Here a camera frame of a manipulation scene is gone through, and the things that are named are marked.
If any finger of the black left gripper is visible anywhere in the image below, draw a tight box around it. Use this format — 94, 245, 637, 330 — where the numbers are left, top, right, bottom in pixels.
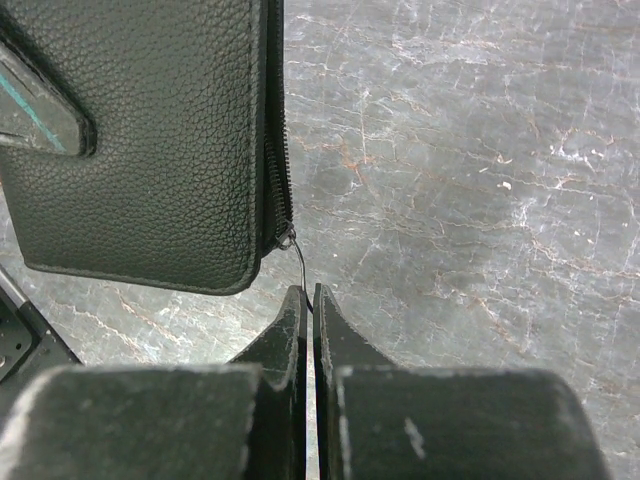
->
1, 9, 95, 157

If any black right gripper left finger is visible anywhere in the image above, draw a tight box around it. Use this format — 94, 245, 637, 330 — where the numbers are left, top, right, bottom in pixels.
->
1, 286, 307, 479

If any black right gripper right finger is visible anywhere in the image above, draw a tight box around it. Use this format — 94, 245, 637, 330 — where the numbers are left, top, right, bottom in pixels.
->
313, 285, 611, 479

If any black zippered tool case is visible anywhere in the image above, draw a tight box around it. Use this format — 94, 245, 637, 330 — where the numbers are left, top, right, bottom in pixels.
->
1, 1, 296, 296

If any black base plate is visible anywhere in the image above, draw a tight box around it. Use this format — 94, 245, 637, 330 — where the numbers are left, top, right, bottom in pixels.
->
1, 268, 81, 389

